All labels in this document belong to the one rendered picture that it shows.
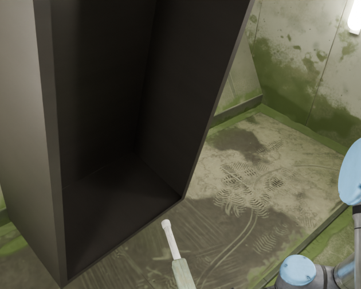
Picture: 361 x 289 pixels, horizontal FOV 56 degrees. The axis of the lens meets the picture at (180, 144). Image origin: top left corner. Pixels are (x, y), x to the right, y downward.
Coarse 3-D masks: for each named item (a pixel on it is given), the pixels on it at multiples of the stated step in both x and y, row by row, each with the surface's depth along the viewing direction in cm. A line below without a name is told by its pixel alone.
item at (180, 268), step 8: (168, 224) 123; (168, 232) 120; (168, 240) 118; (176, 248) 114; (176, 256) 112; (176, 264) 108; (184, 264) 108; (176, 272) 106; (184, 272) 106; (176, 280) 105; (184, 280) 103; (192, 280) 104; (184, 288) 101; (192, 288) 101
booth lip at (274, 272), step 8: (344, 208) 208; (336, 216) 203; (328, 224) 197; (320, 232) 193; (304, 240) 186; (312, 240) 189; (296, 248) 182; (304, 248) 185; (280, 264) 173; (272, 272) 169; (264, 280) 165; (256, 288) 162
